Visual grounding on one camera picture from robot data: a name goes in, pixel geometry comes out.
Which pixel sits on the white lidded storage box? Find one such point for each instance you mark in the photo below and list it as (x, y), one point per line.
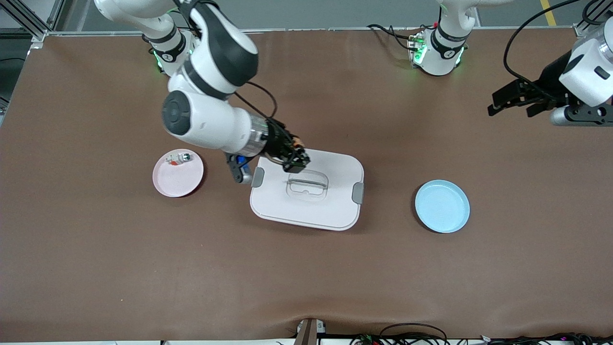
(306, 211)

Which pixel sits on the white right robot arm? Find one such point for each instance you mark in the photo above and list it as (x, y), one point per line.
(210, 124)

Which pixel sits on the white green push-button switch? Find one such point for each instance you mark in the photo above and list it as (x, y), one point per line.
(179, 157)

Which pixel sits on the light blue round plate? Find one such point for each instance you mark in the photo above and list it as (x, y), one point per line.
(441, 207)

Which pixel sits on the metal table edge bracket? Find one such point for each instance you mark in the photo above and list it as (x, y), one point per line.
(309, 333)

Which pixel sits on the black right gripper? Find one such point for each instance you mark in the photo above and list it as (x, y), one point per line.
(277, 142)

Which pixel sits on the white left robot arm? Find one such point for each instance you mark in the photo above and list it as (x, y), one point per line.
(438, 57)

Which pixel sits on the pink round plate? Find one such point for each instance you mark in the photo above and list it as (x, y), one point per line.
(175, 182)

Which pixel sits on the grey box latch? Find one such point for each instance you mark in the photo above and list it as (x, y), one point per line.
(357, 193)
(257, 178)

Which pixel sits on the aluminium frame profile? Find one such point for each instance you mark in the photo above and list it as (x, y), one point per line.
(38, 33)
(582, 29)

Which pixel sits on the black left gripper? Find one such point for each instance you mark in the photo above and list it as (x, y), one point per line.
(550, 80)

